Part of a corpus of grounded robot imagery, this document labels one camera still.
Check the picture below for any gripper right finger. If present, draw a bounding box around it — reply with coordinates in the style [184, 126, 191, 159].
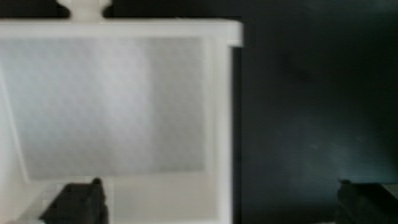
[337, 180, 398, 224]

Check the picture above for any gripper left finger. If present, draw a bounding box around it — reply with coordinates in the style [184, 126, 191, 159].
[40, 178, 109, 224]

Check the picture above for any white front drawer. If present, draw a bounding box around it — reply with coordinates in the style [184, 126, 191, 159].
[0, 0, 244, 224]

